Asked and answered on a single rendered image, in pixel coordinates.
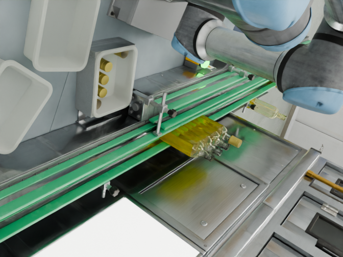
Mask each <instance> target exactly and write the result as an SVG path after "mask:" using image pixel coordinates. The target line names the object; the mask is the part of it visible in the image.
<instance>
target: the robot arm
mask: <svg viewBox="0 0 343 257"><path fill-rule="evenodd" d="M164 1H167V2H170V3H179V2H188V4H187V6H186V9H185V11H184V13H183V16H182V18H181V20H180V22H179V25H178V27H177V29H176V31H175V32H174V36H173V39H172V41H171V45H172V47H173V49H175V50H176V51H177V52H179V53H181V54H182V55H184V56H186V57H187V58H189V59H191V60H193V61H195V62H197V63H199V64H204V62H206V61H213V60H215V59H217V60H220V61H222V62H225V63H227V64H229V65H232V66H235V67H237V68H240V69H242V70H245V71H247V72H250V73H252V74H255V75H257V76H260V77H262V78H264V79H267V80H269V81H272V82H274V83H276V86H277V89H278V90H279V91H280V92H281V93H283V97H282V98H283V100H284V101H286V102H288V103H290V104H293V105H295V106H298V107H301V108H304V109H308V110H311V111H314V112H318V113H322V114H328V115H331V114H335V113H337V112H338V111H339V110H340V109H341V107H342V105H343V0H324V1H325V3H324V17H323V20H322V22H321V24H320V25H319V27H318V29H317V31H316V33H315V34H314V36H313V38H312V40H311V42H310V44H309V45H307V44H302V43H300V42H301V41H302V40H303V39H304V38H305V37H306V35H307V34H308V32H309V29H310V26H311V21H312V8H311V5H312V3H313V1H314V0H164ZM225 17H226V18H227V19H229V20H230V21H231V22H232V23H233V24H234V25H236V26H237V27H238V28H239V29H240V30H241V31H242V32H243V33H240V32H237V31H234V30H230V29H228V28H227V27H226V25H225V24H224V23H223V21H224V19H225Z"/></svg>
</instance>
